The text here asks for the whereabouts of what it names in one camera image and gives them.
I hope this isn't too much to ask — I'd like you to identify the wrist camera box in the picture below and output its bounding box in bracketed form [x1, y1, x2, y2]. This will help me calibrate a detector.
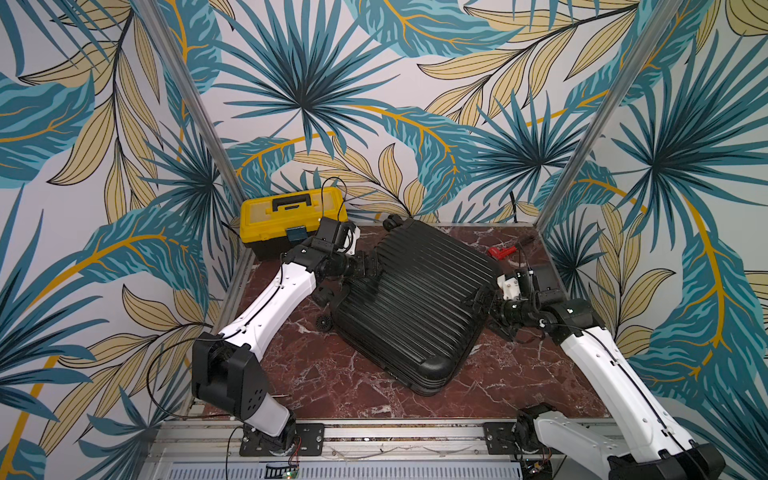
[311, 217, 360, 255]
[497, 264, 566, 304]

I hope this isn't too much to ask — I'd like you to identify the black ribbed hard-shell suitcase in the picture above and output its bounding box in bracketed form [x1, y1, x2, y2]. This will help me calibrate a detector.
[316, 215, 502, 396]

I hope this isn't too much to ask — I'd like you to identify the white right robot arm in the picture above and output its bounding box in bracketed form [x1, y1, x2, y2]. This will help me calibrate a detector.
[490, 290, 726, 479]

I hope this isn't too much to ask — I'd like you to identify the red pipe wrench black handle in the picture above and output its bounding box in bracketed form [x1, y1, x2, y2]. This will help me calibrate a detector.
[487, 236, 535, 260]

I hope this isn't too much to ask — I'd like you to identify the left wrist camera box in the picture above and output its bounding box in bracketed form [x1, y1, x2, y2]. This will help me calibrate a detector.
[311, 217, 360, 255]

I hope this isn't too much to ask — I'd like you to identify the yellow and black toolbox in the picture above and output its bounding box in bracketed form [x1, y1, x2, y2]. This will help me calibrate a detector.
[239, 187, 348, 260]

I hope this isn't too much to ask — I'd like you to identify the left aluminium corner post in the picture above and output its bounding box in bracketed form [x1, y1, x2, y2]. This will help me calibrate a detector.
[134, 0, 245, 204]

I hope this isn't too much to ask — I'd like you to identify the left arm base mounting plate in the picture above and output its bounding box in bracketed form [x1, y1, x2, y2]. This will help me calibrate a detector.
[239, 422, 325, 458]

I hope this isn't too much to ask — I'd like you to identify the aluminium corner post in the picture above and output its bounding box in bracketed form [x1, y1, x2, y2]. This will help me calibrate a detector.
[534, 0, 682, 233]
[134, 0, 245, 204]

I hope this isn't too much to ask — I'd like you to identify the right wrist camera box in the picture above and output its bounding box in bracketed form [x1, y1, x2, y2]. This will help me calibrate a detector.
[497, 264, 566, 304]

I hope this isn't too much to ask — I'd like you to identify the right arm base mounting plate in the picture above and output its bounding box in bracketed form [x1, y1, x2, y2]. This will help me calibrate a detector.
[482, 421, 541, 455]

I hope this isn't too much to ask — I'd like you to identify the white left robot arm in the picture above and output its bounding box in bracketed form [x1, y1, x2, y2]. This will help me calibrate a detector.
[191, 242, 382, 438]

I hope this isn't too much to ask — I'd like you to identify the aluminium front frame rail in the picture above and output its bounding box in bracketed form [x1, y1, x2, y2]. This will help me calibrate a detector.
[137, 418, 637, 480]

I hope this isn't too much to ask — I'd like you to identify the right aluminium corner post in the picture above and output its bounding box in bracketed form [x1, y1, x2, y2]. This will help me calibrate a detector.
[534, 0, 682, 233]

